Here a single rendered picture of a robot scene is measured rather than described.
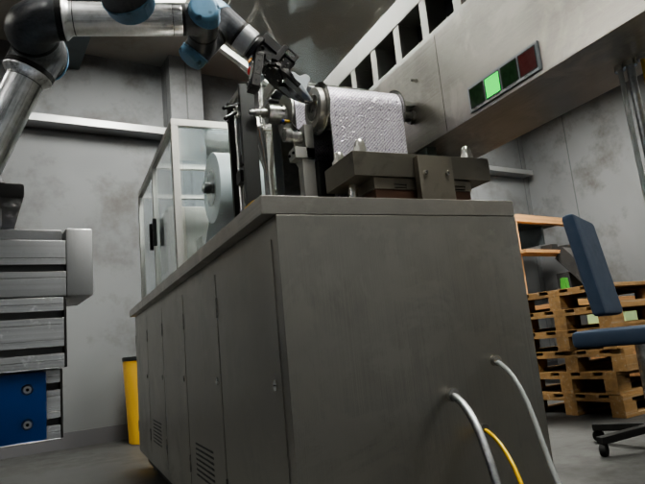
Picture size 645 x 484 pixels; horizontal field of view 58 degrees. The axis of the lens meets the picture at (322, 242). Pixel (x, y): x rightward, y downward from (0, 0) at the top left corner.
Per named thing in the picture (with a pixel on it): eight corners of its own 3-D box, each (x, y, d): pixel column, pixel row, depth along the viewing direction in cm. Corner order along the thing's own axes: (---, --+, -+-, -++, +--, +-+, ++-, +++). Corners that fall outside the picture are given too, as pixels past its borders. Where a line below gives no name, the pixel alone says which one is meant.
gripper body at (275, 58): (301, 58, 158) (267, 27, 156) (284, 78, 155) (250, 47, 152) (291, 71, 165) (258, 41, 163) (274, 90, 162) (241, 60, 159)
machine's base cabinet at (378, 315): (139, 469, 326) (133, 317, 342) (249, 450, 353) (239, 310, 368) (310, 689, 101) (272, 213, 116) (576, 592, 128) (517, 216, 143)
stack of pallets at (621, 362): (632, 419, 336) (607, 281, 350) (523, 412, 402) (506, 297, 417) (728, 395, 395) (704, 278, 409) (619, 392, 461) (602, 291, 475)
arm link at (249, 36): (236, 36, 151) (227, 52, 159) (250, 48, 152) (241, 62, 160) (251, 19, 154) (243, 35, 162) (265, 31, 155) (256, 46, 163)
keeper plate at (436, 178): (418, 201, 139) (412, 157, 141) (451, 202, 143) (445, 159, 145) (423, 198, 137) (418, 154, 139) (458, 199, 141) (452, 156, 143)
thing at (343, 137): (337, 191, 154) (330, 126, 157) (411, 193, 164) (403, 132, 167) (338, 190, 153) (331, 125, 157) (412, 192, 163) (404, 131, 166)
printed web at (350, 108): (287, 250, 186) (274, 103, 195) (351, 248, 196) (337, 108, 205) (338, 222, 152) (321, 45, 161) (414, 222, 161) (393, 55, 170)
